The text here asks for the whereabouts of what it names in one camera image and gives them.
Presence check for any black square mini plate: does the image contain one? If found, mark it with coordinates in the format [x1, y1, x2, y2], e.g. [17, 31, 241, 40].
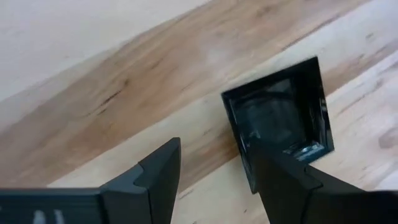
[220, 55, 336, 195]

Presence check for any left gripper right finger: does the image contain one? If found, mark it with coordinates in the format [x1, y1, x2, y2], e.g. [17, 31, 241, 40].
[248, 139, 398, 224]

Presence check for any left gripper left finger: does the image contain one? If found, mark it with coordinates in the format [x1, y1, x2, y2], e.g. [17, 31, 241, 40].
[0, 137, 182, 224]

